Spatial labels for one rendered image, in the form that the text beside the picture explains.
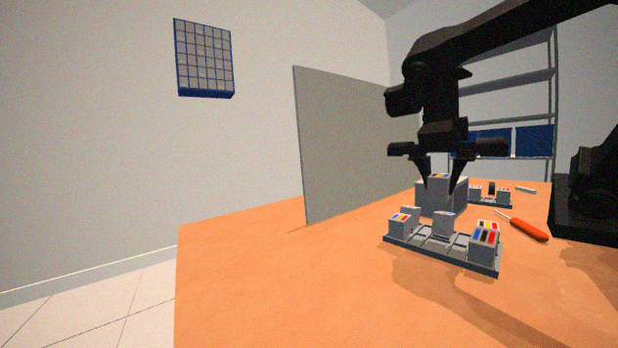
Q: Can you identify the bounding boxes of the white flat bar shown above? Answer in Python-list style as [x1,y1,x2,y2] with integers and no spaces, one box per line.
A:
[515,187,537,195]

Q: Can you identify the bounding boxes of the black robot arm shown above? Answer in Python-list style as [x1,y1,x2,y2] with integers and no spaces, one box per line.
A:
[383,0,618,226]

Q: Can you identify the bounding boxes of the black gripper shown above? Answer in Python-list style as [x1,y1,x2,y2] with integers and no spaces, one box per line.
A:
[387,106,508,196]

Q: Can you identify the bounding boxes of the orange-handled screwdriver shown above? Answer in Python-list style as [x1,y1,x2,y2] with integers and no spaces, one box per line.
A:
[493,209,549,243]

